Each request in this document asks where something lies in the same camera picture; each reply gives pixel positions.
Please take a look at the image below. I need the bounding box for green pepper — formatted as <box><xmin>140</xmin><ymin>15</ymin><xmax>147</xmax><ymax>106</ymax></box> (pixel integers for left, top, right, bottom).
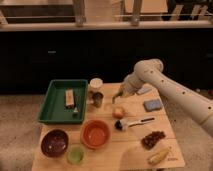
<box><xmin>112</xmin><ymin>89</ymin><xmax>123</xmax><ymax>104</ymax></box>

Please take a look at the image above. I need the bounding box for dark purple bowl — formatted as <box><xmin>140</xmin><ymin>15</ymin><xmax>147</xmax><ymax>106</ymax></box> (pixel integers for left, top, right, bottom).
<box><xmin>41</xmin><ymin>129</ymin><xmax>69</xmax><ymax>158</ymax></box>

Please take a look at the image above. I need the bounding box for metal cup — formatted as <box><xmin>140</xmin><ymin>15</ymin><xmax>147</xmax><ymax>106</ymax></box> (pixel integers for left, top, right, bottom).
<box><xmin>92</xmin><ymin>92</ymin><xmax>103</xmax><ymax>108</ymax></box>

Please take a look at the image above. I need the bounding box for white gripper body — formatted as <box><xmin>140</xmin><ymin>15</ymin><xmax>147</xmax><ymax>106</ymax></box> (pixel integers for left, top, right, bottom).
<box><xmin>122</xmin><ymin>73</ymin><xmax>143</xmax><ymax>96</ymax></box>

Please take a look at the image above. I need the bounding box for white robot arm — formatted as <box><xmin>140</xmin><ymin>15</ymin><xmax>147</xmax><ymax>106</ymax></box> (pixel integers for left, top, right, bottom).
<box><xmin>122</xmin><ymin>59</ymin><xmax>213</xmax><ymax>137</ymax></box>

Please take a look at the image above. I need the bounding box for corn cob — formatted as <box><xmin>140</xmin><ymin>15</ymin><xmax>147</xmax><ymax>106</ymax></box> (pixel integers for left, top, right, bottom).
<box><xmin>148</xmin><ymin>149</ymin><xmax>169</xmax><ymax>165</ymax></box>

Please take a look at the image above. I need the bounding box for orange bowl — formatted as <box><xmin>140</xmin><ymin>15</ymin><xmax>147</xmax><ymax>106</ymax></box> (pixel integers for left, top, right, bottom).
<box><xmin>81</xmin><ymin>120</ymin><xmax>111</xmax><ymax>150</ymax></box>

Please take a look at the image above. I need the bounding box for green fork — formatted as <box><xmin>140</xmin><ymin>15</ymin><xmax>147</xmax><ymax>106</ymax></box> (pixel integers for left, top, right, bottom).
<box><xmin>73</xmin><ymin>95</ymin><xmax>79</xmax><ymax>114</ymax></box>

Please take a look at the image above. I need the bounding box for black dish brush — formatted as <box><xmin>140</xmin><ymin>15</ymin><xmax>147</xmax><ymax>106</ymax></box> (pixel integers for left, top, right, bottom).
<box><xmin>114</xmin><ymin>117</ymin><xmax>155</xmax><ymax>131</ymax></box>

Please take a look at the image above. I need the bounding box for wooden block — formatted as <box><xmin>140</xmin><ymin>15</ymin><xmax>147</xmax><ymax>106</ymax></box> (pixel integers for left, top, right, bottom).
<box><xmin>65</xmin><ymin>89</ymin><xmax>75</xmax><ymax>108</ymax></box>

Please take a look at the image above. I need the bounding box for blue sponge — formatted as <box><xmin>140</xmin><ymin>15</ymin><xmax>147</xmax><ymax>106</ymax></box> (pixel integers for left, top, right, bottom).
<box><xmin>143</xmin><ymin>99</ymin><xmax>163</xmax><ymax>112</ymax></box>

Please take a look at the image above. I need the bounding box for green plastic tray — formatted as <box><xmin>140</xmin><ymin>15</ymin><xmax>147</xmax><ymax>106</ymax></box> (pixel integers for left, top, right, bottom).
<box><xmin>38</xmin><ymin>79</ymin><xmax>88</xmax><ymax>124</ymax></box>

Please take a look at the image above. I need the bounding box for bunch of dark grapes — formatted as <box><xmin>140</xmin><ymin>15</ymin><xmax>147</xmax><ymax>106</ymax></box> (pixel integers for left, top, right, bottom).
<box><xmin>141</xmin><ymin>131</ymin><xmax>166</xmax><ymax>150</ymax></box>

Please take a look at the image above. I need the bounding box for grey blue cloth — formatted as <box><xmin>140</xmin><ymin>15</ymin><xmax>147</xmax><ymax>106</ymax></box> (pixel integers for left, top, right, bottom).
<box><xmin>136</xmin><ymin>87</ymin><xmax>152</xmax><ymax>95</ymax></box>

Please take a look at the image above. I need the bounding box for small green cup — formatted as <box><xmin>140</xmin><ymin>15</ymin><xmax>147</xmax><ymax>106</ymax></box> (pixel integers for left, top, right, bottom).
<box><xmin>67</xmin><ymin>146</ymin><xmax>84</xmax><ymax>164</ymax></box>

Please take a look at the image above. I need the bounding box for glass jar white lid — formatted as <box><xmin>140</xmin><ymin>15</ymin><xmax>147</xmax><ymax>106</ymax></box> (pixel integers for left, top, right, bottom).
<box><xmin>88</xmin><ymin>78</ymin><xmax>103</xmax><ymax>99</ymax></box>

